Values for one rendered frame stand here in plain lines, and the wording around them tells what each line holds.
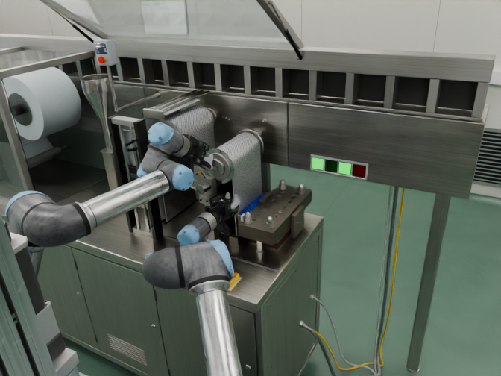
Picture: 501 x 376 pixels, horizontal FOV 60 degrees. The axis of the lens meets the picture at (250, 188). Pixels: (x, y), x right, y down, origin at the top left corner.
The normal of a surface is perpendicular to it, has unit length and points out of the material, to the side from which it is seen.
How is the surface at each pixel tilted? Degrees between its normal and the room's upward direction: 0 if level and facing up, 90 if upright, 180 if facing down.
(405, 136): 90
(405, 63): 90
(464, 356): 0
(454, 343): 0
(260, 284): 0
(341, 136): 90
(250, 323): 90
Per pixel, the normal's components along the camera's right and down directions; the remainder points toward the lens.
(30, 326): 0.91, 0.15
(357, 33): -0.49, 0.41
